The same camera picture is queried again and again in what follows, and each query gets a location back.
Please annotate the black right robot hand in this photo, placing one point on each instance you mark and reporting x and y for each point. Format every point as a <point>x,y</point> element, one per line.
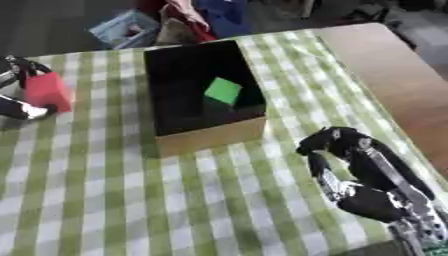
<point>363,173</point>

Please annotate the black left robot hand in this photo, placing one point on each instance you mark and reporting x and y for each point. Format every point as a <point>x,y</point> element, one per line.
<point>17,108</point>

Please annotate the red block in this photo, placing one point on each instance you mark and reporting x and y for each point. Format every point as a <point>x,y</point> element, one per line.
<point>48,91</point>

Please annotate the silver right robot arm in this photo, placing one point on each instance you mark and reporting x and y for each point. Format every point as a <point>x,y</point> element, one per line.
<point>421,230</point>

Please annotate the tan cardboard box black inside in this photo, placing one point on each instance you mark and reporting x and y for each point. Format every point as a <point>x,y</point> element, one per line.
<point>201,96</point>

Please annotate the pale blue plastic crate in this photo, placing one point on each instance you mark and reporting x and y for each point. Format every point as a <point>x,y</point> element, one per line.
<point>125,29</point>

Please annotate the green block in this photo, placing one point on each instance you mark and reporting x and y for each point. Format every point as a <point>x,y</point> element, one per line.
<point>223,91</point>

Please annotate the blue bag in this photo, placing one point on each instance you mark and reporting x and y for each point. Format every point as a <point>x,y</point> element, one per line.
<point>226,16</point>

